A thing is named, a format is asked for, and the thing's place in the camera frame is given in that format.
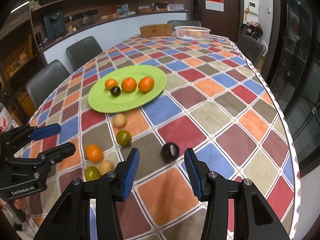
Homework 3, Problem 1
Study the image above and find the dark wooden door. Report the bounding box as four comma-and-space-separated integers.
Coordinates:
186, 0, 240, 42

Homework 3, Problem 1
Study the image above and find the orange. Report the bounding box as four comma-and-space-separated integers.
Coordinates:
85, 144, 104, 162
138, 77, 155, 94
104, 79, 118, 90
121, 77, 137, 92

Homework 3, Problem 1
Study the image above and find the wicker box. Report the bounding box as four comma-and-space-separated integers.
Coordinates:
139, 24, 173, 37

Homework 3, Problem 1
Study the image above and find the green plate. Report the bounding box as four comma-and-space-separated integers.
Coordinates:
88, 65, 167, 113

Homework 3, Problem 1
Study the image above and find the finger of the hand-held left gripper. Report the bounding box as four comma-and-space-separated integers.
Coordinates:
0, 123, 62, 147
5, 142, 76, 167

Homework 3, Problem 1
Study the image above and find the black coffee machine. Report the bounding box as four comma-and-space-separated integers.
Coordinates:
44, 10, 67, 38

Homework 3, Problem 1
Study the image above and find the white mesh basket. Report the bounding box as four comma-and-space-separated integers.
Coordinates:
174, 26, 211, 40

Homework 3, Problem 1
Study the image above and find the dark bag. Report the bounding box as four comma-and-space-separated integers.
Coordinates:
240, 21, 263, 40

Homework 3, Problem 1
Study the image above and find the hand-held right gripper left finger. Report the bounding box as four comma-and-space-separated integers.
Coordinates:
34, 148, 140, 240

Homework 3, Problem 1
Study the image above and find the tan round fruit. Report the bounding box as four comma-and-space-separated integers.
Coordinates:
98, 160, 115, 175
112, 114, 127, 128

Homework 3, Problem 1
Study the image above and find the grey chair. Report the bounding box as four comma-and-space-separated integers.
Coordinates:
236, 34, 265, 67
167, 20, 202, 28
66, 36, 103, 72
26, 60, 71, 109

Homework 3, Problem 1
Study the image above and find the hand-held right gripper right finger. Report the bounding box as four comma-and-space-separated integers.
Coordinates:
184, 148, 292, 240

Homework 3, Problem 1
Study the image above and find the colourful checkered tablecloth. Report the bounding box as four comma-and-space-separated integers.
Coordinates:
24, 34, 302, 240

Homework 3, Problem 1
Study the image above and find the wooden shelf cabinet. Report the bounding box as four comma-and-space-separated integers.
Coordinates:
29, 0, 188, 52

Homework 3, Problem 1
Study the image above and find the green round fruit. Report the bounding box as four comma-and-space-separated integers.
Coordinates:
116, 130, 132, 147
84, 166, 101, 182

